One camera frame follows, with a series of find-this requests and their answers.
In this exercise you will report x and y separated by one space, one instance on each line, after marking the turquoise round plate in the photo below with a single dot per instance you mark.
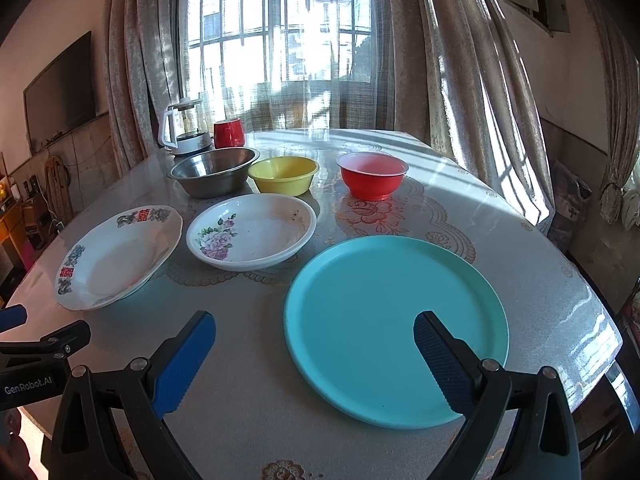
348 323

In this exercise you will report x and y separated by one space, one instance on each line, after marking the red mug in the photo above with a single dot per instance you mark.
229 134

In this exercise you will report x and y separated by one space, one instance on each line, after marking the beige curtain left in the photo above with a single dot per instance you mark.
141 75

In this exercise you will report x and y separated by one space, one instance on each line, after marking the glass kettle white handle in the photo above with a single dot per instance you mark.
182 130

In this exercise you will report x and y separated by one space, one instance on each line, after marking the side window curtain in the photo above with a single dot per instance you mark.
619 196

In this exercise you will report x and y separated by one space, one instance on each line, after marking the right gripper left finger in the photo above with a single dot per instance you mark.
150 389

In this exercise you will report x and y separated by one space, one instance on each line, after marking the white bowl purple flowers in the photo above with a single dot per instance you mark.
251 232

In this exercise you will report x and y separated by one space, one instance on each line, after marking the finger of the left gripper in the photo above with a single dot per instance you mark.
12 317
64 341

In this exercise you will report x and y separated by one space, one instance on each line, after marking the red plastic bowl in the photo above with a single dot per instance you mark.
371 176

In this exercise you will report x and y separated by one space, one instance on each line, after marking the yellow plastic bowl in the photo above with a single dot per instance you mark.
286 175

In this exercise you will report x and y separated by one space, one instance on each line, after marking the beige curtain right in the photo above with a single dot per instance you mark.
461 86

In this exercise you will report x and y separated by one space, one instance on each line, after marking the beige curtain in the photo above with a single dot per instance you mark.
141 75
461 86

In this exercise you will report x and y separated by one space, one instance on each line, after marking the orange wooden cabinet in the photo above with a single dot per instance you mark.
14 239

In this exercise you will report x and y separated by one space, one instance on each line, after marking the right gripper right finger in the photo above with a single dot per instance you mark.
479 394

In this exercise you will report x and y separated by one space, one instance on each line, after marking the white plate red characters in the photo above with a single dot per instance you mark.
117 257

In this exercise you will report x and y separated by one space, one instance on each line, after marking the wall television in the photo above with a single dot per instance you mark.
61 98

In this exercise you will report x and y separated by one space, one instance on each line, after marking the stainless steel bowl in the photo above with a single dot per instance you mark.
214 173

